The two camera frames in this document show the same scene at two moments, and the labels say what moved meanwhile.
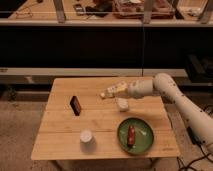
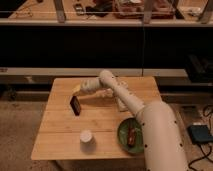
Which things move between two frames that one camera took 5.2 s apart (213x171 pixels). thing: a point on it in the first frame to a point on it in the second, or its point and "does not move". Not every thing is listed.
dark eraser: x=75 y=105 does not move
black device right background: x=199 y=69 does not move
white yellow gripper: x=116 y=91 to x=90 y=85
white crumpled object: x=123 y=104 does not move
